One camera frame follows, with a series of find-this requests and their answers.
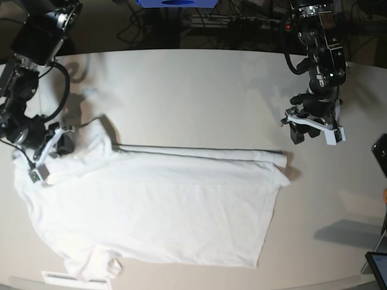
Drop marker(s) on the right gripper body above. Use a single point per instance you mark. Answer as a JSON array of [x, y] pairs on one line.
[[66, 142]]

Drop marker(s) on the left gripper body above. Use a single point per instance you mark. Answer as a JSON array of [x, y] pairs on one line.
[[305, 122]]

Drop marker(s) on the white T-shirt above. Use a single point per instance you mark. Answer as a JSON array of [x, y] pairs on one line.
[[208, 207]]

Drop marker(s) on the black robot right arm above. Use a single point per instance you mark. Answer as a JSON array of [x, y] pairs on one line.
[[37, 43]]

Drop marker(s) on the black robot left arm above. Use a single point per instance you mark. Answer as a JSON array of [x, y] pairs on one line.
[[317, 110]]

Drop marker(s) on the black phone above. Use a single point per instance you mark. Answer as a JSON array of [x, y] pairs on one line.
[[379, 151]]

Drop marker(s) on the black power strip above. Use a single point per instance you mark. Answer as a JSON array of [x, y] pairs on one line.
[[268, 24]]

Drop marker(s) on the black tablet screen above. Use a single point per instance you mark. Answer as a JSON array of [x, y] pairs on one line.
[[377, 263]]

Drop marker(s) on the blue box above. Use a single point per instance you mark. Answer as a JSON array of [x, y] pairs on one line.
[[177, 3]]

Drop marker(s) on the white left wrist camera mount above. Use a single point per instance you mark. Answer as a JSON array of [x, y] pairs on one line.
[[320, 127]]

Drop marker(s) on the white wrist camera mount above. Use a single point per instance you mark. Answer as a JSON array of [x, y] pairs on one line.
[[320, 127], [39, 171]]

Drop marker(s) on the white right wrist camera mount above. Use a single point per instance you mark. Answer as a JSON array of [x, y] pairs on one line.
[[39, 171]]

